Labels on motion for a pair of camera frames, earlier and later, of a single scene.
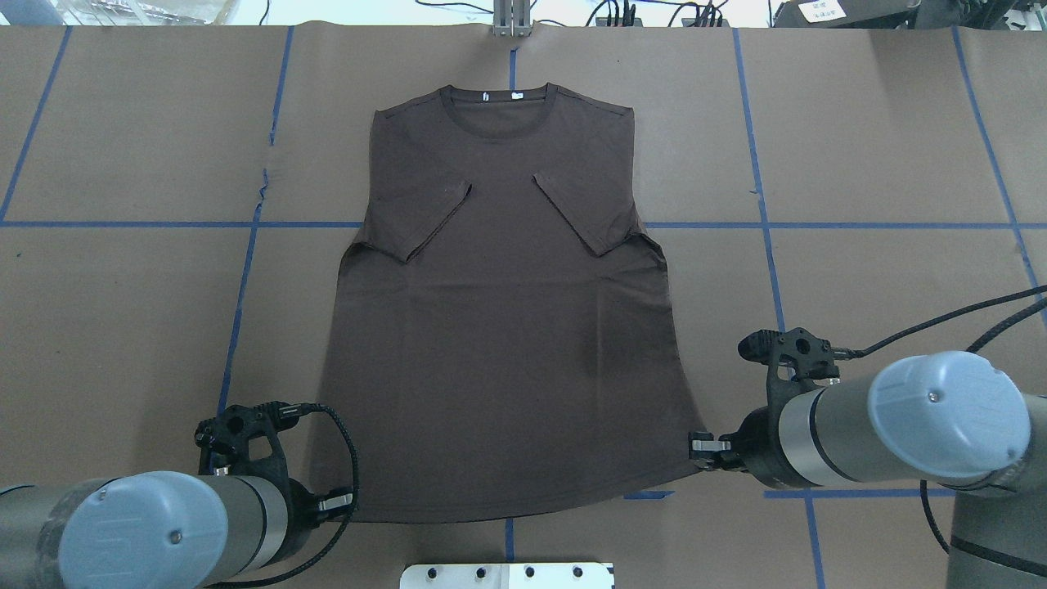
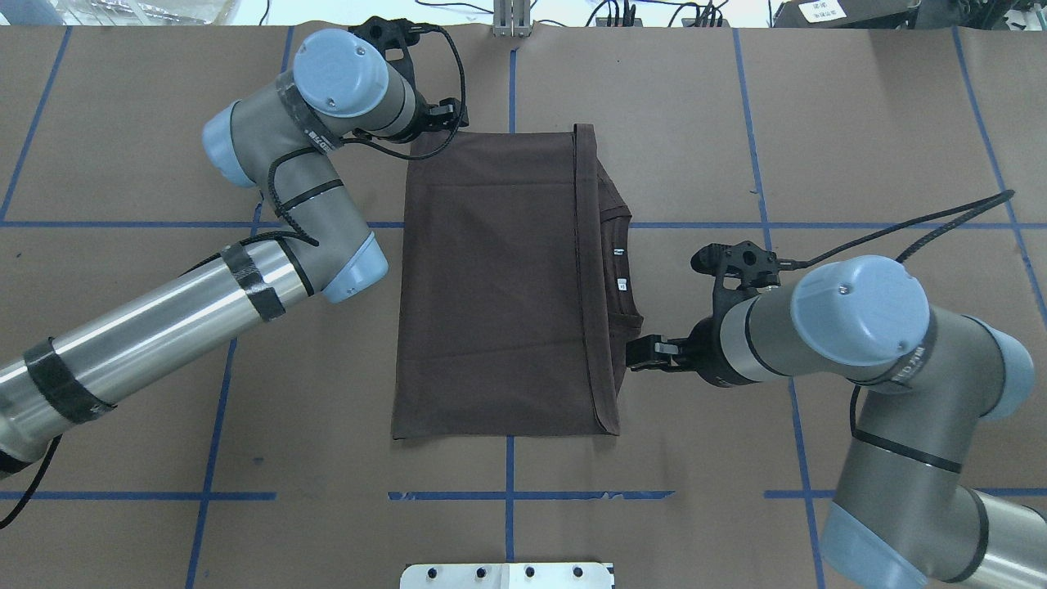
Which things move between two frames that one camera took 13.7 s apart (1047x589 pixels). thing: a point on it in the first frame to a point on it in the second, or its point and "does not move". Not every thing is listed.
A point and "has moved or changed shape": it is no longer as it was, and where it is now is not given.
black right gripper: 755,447 to 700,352
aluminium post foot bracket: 512,18 does not move
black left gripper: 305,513 to 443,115
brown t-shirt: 503,338 has moved or changed shape
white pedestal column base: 507,576 does not move
